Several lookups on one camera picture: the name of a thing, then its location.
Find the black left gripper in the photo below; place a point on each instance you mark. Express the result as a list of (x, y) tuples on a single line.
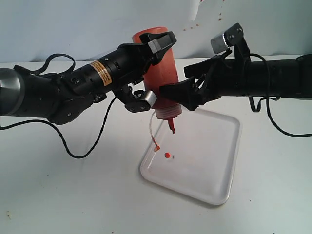
[(129, 61)]

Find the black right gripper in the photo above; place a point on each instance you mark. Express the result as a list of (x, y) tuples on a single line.
[(223, 77)]

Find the red sauce squeeze bottle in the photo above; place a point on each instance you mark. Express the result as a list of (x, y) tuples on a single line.
[(159, 75)]

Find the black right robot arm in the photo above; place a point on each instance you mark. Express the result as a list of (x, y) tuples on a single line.
[(286, 78)]

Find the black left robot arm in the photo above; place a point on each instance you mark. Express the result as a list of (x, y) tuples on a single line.
[(62, 97)]

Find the white rectangular plastic tray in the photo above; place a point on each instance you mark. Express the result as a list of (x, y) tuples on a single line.
[(205, 145)]

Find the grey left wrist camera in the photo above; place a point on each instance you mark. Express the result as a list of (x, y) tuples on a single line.
[(145, 103)]

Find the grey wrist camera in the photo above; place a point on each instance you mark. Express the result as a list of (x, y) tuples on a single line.
[(145, 103), (227, 39)]

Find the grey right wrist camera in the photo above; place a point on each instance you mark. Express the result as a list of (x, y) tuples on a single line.
[(227, 39)]

